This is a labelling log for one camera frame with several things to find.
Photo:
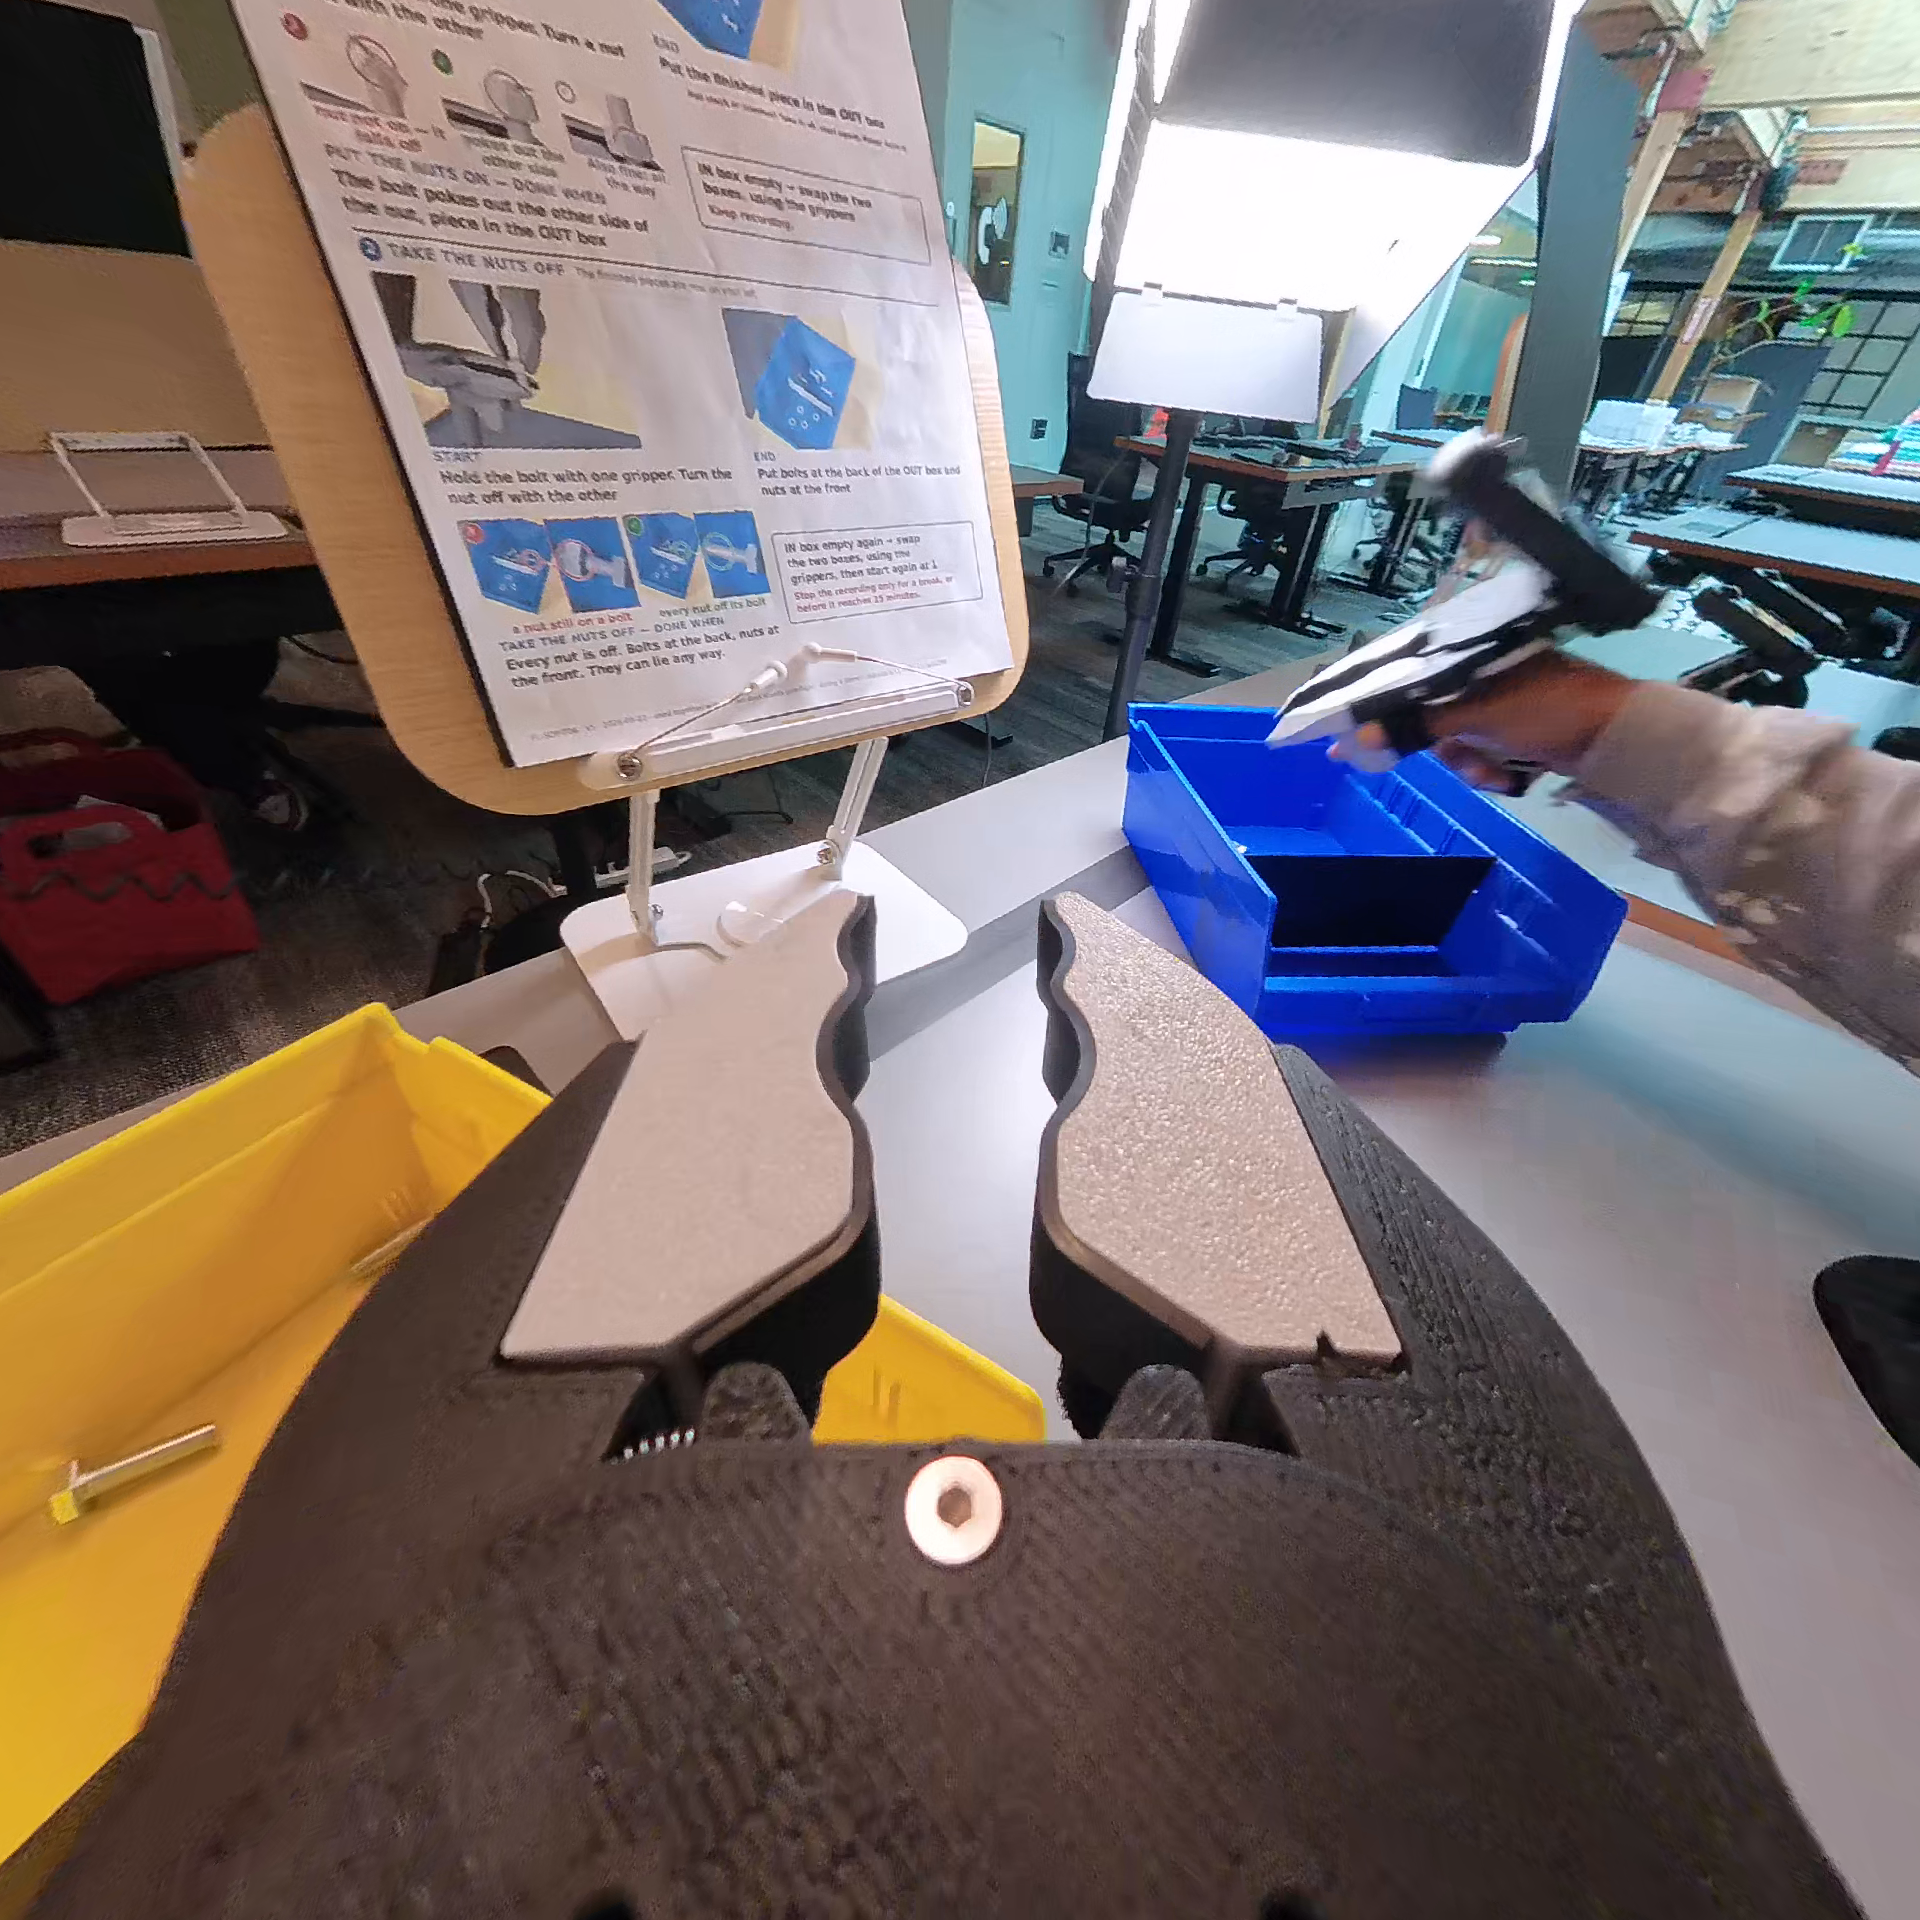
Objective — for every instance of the yellow plastic bin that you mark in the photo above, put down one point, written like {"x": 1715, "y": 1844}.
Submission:
{"x": 181, "y": 1277}

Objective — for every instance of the person's right hand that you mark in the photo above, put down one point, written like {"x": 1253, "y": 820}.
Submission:
{"x": 1547, "y": 713}

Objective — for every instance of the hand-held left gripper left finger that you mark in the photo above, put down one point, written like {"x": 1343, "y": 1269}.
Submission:
{"x": 706, "y": 1142}

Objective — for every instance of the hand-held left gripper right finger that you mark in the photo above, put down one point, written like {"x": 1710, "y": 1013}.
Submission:
{"x": 1202, "y": 1171}

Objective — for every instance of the pale wooden document stand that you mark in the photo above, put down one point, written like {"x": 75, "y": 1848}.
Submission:
{"x": 119, "y": 347}

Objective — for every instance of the black honeycomb armrest pad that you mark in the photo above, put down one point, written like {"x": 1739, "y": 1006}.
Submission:
{"x": 1876, "y": 1350}

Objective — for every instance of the wooden and white document stand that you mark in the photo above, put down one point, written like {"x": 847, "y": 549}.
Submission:
{"x": 451, "y": 750}

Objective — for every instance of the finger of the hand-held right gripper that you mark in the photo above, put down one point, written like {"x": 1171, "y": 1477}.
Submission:
{"x": 1477, "y": 616}
{"x": 1381, "y": 692}

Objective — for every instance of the wooden desk with black legs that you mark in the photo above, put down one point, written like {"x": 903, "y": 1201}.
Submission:
{"x": 1306, "y": 459}
{"x": 181, "y": 558}

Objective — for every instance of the bright studio light on stand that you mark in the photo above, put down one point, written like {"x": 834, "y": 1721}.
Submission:
{"x": 1350, "y": 76}

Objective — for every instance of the person's right forearm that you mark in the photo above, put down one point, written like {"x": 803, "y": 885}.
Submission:
{"x": 1771, "y": 839}

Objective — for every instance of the red storage bag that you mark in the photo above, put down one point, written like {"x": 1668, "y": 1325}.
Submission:
{"x": 119, "y": 916}

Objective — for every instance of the printed instruction sheet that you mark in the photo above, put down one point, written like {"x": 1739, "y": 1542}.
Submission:
{"x": 675, "y": 376}

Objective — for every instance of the blue plastic bin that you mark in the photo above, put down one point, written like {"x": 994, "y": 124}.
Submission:
{"x": 1500, "y": 975}

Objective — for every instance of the black folding laptop stand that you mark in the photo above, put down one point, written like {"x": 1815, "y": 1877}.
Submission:
{"x": 1771, "y": 638}

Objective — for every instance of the black office chair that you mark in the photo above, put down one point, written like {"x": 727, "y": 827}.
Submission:
{"x": 1110, "y": 465}

